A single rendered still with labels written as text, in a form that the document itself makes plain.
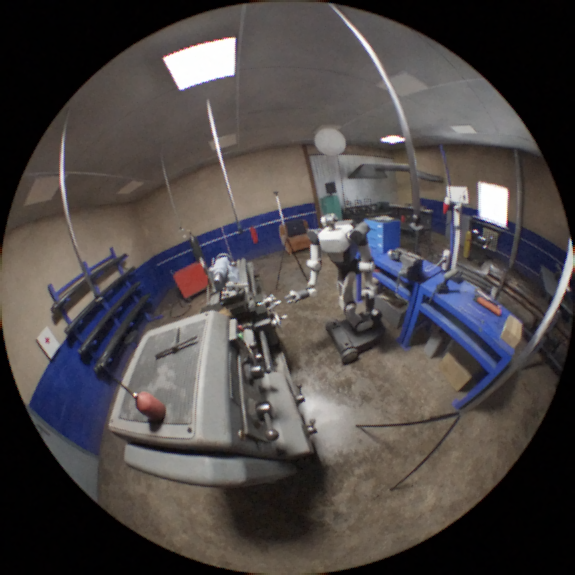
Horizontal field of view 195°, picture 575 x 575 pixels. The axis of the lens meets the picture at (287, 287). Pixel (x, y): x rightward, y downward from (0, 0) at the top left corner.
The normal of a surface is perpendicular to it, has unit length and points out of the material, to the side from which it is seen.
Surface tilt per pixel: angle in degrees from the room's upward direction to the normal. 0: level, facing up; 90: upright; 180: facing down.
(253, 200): 90
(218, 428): 45
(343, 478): 0
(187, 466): 0
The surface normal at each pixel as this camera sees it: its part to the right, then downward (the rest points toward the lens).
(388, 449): -0.22, -0.84
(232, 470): 0.54, -0.80
